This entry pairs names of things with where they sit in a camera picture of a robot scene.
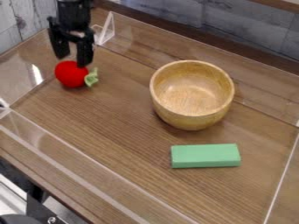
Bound light wooden bowl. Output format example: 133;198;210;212
149;59;234;130

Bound green rectangular block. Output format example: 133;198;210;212
170;143;241;169

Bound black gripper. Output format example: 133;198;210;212
46;0;94;67

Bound clear acrylic tray wall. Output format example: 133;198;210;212
0;15;299;224

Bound red plush strawberry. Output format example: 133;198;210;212
54;60;98;88

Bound black metal stand base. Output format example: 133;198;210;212
0;195;65;224

